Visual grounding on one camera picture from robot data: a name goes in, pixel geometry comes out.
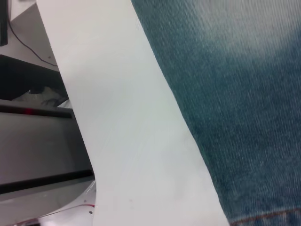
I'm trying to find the blue denim shorts basketball embroidery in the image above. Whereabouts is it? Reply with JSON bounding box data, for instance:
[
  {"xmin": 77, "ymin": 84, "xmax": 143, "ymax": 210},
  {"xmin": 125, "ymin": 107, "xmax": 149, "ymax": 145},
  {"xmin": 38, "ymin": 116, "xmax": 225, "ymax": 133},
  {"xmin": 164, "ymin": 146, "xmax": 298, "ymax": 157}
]
[{"xmin": 130, "ymin": 0, "xmax": 301, "ymax": 226}]

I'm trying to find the crumpled light cloth pile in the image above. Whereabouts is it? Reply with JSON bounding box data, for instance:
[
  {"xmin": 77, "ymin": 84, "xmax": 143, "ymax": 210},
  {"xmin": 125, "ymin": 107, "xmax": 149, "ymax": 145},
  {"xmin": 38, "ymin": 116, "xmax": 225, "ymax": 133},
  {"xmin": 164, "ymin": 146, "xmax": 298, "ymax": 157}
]
[{"xmin": 13, "ymin": 86, "xmax": 69, "ymax": 108}]

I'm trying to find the black box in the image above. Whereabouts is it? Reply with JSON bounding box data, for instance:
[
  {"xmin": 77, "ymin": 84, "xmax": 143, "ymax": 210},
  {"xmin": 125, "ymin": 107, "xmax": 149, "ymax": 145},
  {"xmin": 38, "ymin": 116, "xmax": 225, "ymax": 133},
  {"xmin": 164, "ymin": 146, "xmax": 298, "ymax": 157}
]
[{"xmin": 0, "ymin": 54, "xmax": 69, "ymax": 102}]

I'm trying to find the black upright panel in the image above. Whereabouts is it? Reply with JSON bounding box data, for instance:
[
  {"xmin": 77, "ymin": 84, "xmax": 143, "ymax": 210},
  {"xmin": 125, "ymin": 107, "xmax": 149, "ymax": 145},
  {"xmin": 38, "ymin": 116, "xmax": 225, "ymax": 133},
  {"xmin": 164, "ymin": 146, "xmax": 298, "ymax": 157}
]
[{"xmin": 0, "ymin": 0, "xmax": 9, "ymax": 47}]

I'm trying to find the thin black floor cable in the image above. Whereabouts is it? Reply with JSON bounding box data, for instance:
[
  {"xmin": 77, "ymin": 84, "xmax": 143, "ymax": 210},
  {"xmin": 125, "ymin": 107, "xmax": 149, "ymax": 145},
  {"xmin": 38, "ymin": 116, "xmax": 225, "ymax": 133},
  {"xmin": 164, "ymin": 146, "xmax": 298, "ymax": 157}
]
[{"xmin": 8, "ymin": 20, "xmax": 59, "ymax": 67}]

